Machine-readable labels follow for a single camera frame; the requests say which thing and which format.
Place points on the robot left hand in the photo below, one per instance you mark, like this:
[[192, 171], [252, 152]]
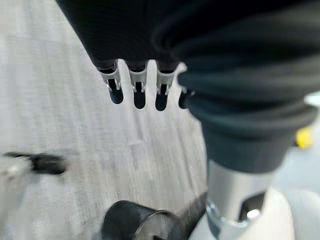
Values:
[[225, 62]]

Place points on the yellow object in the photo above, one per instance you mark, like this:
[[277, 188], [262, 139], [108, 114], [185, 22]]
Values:
[[304, 138]]

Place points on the dark robot foot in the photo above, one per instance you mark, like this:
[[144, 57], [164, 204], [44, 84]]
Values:
[[122, 220], [48, 163]]

